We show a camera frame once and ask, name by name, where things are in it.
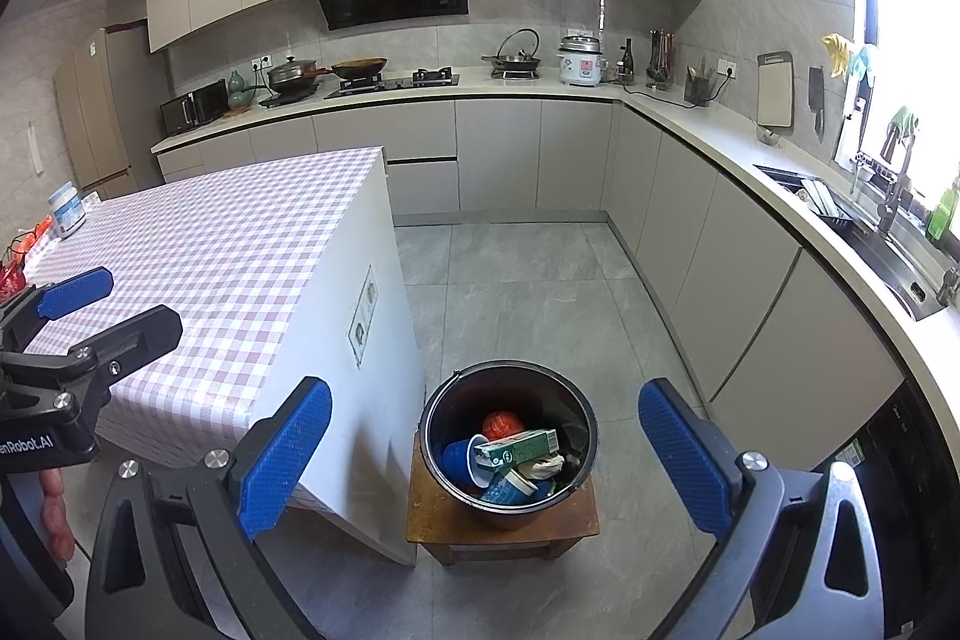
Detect short blue cup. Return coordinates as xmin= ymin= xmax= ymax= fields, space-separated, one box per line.
xmin=441 ymin=434 xmax=492 ymax=491

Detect grey pot with lid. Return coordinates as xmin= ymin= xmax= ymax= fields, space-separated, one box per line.
xmin=266 ymin=55 xmax=320 ymax=92

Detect tall blue paper cup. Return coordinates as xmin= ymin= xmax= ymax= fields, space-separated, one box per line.
xmin=480 ymin=469 xmax=557 ymax=506

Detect green white box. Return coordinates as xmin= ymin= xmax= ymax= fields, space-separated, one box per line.
xmin=472 ymin=428 xmax=562 ymax=470

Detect green bottle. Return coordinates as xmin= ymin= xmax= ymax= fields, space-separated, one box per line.
xmin=926 ymin=175 xmax=960 ymax=244

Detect black built-in appliance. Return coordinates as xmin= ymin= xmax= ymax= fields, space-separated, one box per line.
xmin=810 ymin=377 xmax=960 ymax=611

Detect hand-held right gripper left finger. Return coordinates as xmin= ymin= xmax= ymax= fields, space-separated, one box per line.
xmin=86 ymin=376 xmax=333 ymax=640

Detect red packet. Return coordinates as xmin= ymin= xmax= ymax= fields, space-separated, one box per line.
xmin=0 ymin=261 xmax=29 ymax=304

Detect metal utensil holder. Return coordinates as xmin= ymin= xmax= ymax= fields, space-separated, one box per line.
xmin=649 ymin=29 xmax=676 ymax=86

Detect cleaver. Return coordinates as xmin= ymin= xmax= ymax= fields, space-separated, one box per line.
xmin=808 ymin=66 xmax=826 ymax=142

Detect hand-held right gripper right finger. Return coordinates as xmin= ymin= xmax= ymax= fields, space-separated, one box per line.
xmin=637 ymin=377 xmax=886 ymax=640

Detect black induction cooker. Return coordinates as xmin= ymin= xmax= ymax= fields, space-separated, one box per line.
xmin=259 ymin=86 xmax=323 ymax=109

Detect window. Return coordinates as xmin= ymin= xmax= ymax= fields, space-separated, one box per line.
xmin=836 ymin=0 xmax=960 ymax=251

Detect black bucket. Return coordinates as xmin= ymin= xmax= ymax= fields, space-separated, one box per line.
xmin=418 ymin=364 xmax=601 ymax=531

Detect pink checked tablecloth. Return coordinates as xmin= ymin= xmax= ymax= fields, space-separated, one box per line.
xmin=19 ymin=145 xmax=387 ymax=513

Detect wooden stool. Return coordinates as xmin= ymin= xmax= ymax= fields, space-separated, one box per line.
xmin=405 ymin=437 xmax=601 ymax=566

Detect orange packet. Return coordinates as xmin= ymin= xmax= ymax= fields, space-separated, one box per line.
xmin=7 ymin=226 xmax=50 ymax=255

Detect white tissue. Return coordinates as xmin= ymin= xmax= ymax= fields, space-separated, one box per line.
xmin=517 ymin=454 xmax=565 ymax=482

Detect black gas stove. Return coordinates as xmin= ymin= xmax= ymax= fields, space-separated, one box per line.
xmin=324 ymin=68 xmax=460 ymax=100

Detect black chopstick holder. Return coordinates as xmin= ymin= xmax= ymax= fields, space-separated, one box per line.
xmin=684 ymin=59 xmax=715 ymax=107

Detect steel sink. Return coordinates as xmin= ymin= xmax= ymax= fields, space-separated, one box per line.
xmin=754 ymin=164 xmax=947 ymax=320

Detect white table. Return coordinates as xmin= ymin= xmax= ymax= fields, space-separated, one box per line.
xmin=289 ymin=149 xmax=421 ymax=570

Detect person's left hand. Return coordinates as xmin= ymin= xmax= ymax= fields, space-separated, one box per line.
xmin=37 ymin=467 xmax=76 ymax=562

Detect black wok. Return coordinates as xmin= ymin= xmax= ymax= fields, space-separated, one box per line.
xmin=315 ymin=56 xmax=389 ymax=81

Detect white rice cooker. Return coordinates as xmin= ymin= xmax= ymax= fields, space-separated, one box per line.
xmin=556 ymin=34 xmax=608 ymax=88

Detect beige lower kitchen cabinets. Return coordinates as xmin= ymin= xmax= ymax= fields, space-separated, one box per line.
xmin=150 ymin=66 xmax=960 ymax=476

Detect tall steel faucet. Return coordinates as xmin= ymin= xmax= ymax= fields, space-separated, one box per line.
xmin=874 ymin=126 xmax=916 ymax=236

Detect white cutting board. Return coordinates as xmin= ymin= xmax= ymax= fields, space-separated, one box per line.
xmin=756 ymin=50 xmax=794 ymax=129

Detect beige refrigerator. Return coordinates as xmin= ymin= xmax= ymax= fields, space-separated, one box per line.
xmin=54 ymin=26 xmax=166 ymax=202

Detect red plastic bag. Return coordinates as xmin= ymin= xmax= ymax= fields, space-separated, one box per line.
xmin=481 ymin=411 xmax=524 ymax=440

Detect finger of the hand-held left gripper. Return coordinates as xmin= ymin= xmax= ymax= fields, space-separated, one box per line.
xmin=0 ymin=267 xmax=115 ymax=348
xmin=0 ymin=304 xmax=185 ymax=401

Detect black microwave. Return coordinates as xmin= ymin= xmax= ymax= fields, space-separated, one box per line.
xmin=159 ymin=79 xmax=228 ymax=136

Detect yellow rubber glove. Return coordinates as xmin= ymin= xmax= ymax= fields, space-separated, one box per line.
xmin=821 ymin=34 xmax=852 ymax=79

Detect white jar blue label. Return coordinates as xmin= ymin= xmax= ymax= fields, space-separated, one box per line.
xmin=47 ymin=182 xmax=87 ymax=238

